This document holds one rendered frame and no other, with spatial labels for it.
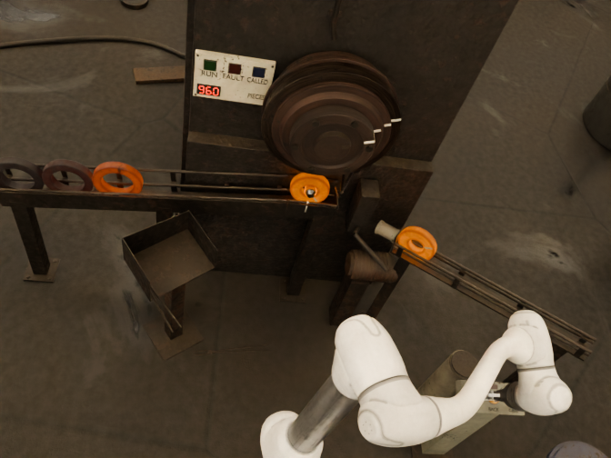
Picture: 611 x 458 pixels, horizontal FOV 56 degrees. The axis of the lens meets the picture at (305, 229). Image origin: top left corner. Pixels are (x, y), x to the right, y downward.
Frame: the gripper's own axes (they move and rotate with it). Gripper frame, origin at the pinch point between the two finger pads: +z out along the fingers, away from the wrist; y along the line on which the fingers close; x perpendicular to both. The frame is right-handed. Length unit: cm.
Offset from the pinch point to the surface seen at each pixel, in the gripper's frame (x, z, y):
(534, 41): -285, 180, -147
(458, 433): 14.2, 36.6, -6.7
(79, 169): -72, 22, 146
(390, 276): -46, 38, 21
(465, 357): -14.2, 23.3, -4.2
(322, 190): -73, 17, 56
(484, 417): 7.3, 18.1, -8.1
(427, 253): -52, 17, 13
